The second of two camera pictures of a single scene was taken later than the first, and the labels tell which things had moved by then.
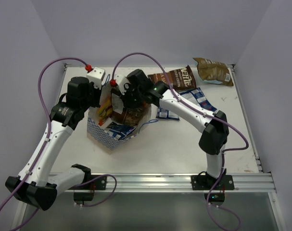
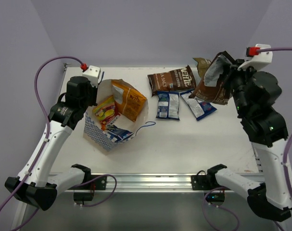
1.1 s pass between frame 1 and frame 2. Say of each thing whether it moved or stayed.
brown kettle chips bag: stayed
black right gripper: moved
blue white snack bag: stayed
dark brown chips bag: moved
